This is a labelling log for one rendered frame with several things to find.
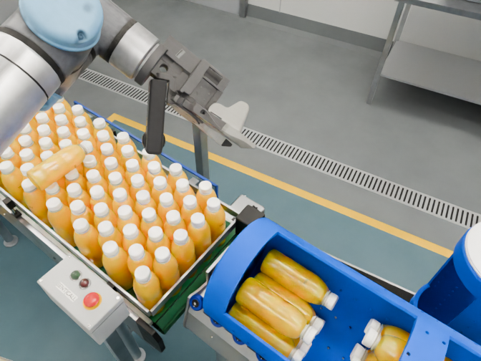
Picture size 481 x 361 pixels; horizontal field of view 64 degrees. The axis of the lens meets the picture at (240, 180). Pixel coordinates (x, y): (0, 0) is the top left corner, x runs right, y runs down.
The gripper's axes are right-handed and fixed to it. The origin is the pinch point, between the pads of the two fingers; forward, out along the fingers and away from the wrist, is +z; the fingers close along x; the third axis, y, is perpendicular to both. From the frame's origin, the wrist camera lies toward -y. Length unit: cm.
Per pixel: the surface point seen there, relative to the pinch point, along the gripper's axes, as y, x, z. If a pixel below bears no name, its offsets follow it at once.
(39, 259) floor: -97, 175, -17
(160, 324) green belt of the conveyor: -47, 43, 21
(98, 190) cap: -28, 58, -14
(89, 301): -46, 30, -1
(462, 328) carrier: 2, 28, 97
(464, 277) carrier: 14, 23, 82
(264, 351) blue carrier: -29.8, 12.0, 33.3
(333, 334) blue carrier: -20, 23, 55
